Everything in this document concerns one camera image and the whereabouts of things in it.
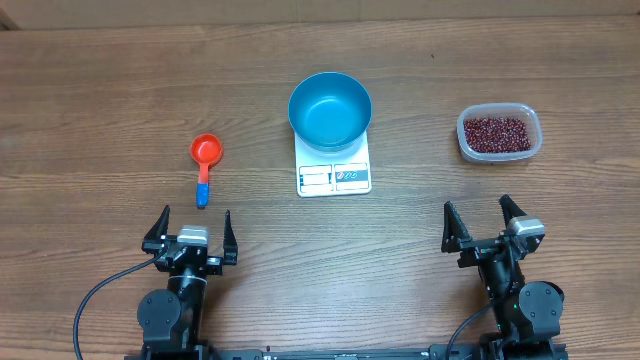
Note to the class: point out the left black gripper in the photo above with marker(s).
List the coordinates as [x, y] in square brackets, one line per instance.
[214, 263]

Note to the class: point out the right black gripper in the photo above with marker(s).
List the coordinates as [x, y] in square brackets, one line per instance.
[455, 238]

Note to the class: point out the red scoop blue handle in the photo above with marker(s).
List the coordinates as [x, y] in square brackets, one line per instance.
[206, 150]

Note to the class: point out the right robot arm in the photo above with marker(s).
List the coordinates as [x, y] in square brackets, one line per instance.
[527, 314]

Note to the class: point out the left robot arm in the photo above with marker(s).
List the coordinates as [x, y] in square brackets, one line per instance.
[171, 317]

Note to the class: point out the white digital kitchen scale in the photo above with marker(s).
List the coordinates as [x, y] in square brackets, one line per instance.
[322, 174]

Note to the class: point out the blue bowl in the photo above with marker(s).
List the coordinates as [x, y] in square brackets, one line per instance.
[330, 111]

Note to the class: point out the red adzuki beans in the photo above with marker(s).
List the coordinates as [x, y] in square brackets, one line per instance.
[496, 135]

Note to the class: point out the clear plastic container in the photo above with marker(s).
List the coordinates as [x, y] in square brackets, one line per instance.
[516, 110]

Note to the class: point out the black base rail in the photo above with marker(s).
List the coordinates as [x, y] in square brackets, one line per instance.
[434, 352]

